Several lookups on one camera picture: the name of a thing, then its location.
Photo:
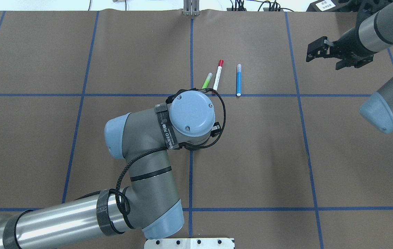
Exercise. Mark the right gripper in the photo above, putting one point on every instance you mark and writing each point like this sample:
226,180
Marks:
349,45

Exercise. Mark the blue marker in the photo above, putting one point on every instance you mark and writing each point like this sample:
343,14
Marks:
238,80

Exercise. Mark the red capped white marker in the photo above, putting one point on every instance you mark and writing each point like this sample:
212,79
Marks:
218,74

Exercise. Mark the green marker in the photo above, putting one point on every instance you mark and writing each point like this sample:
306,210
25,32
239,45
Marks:
207,81

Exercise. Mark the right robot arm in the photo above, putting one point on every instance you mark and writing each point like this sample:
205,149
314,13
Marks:
376,34

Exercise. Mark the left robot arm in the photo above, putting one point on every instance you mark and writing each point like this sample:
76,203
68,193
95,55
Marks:
52,148

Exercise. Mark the black box with label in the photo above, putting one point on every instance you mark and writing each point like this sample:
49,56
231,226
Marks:
323,6

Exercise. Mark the right usb hub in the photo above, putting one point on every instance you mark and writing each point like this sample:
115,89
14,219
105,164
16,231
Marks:
273,6

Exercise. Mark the usb hub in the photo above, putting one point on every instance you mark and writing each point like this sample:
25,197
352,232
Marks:
273,6
237,5

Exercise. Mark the left usb hub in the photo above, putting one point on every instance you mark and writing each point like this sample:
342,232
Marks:
237,5

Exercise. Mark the aluminium frame post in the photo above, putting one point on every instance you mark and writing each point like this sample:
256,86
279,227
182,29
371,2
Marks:
191,7

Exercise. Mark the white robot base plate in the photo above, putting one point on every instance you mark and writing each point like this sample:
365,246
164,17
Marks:
190,243

